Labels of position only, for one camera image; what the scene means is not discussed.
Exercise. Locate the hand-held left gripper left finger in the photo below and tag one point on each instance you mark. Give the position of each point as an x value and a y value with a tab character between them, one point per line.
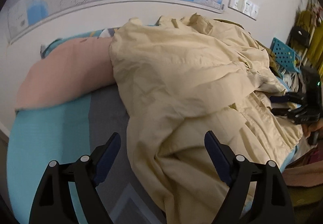
106	161

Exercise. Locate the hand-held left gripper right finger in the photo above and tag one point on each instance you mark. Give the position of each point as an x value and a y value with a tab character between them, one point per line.
217	158

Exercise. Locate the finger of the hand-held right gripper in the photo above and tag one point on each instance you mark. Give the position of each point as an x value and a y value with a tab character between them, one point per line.
282	98
281	111

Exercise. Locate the olive green garment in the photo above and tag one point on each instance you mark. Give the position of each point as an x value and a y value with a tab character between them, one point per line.
271	62

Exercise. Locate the cream large garment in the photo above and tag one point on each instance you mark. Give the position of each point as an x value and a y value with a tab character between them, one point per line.
176	87

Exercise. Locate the person's right forearm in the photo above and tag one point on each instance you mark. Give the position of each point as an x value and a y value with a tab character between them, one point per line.
305	173

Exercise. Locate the yellow hanging clothes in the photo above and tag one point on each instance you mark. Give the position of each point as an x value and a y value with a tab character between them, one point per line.
315	44

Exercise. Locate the person's right hand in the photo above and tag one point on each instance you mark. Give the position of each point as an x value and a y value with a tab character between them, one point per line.
317	129

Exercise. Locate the teal perforated plastic basket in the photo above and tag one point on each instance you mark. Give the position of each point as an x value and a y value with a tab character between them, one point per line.
285	54

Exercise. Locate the teal and grey bed sheet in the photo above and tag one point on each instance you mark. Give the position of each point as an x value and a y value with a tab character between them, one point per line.
50	133

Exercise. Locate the black handbag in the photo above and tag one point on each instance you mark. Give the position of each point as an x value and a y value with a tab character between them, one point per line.
300	36

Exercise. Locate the pink pillow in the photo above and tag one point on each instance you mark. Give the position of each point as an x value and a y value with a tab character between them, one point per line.
63	75

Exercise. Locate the white wall socket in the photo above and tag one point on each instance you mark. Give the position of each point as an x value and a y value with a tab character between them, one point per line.
236	0
248	6

